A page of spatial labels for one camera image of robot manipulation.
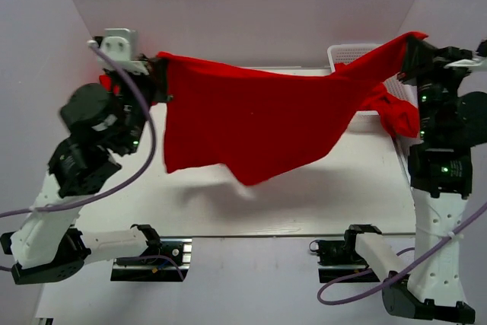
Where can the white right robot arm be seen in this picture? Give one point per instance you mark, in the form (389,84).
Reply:
(441,178)

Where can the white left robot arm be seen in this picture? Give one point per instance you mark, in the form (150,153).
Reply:
(102,123)

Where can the red t shirt in basket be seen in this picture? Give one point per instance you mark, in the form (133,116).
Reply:
(397,116)

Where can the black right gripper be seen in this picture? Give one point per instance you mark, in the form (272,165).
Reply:
(423,59)

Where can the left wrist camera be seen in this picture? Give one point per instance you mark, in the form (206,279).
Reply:
(120,45)

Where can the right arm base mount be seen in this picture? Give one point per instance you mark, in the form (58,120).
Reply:
(334,262)

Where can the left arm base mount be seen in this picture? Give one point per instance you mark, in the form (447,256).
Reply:
(168,262)

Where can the white plastic laundry basket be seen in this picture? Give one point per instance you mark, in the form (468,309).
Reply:
(341,55)

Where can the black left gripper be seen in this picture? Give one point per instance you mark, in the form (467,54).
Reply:
(157,78)

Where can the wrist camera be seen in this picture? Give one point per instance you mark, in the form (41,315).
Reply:
(477,63)
(120,45)

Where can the red t shirt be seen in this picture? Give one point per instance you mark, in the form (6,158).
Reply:
(106,82)
(261,124)
(397,116)

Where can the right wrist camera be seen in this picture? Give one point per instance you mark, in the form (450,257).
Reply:
(477,63)

